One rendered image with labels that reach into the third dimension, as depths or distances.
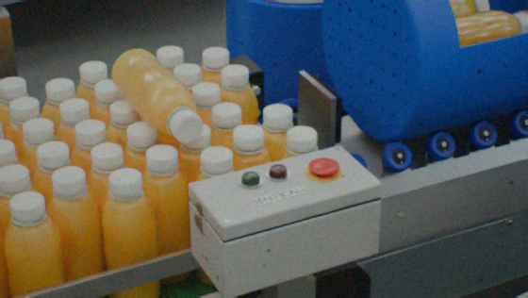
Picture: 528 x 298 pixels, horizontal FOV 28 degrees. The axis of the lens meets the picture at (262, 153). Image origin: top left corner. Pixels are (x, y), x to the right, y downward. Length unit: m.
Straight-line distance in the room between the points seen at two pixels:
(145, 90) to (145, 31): 3.03
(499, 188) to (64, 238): 0.69
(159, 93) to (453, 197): 0.51
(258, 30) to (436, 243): 0.55
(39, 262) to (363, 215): 0.38
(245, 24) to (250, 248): 0.84
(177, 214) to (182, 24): 3.12
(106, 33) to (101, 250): 3.09
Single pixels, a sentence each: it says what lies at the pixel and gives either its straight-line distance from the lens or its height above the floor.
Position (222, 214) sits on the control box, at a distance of 1.13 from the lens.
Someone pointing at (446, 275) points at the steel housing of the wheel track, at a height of 0.71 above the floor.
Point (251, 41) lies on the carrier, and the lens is 1.92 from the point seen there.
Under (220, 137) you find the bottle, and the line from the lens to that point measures 1.38.
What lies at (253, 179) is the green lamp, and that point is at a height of 1.11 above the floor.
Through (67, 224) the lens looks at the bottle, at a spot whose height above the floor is 1.03.
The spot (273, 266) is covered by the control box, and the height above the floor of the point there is 1.03.
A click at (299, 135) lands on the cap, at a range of 1.32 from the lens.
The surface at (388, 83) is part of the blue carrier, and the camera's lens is 1.49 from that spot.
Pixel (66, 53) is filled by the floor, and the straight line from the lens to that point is 4.20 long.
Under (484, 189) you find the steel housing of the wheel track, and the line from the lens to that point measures 1.61.
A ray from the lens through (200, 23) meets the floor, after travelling 4.41.
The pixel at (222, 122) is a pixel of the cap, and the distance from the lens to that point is 1.37.
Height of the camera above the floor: 1.72
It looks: 30 degrees down
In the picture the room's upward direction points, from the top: straight up
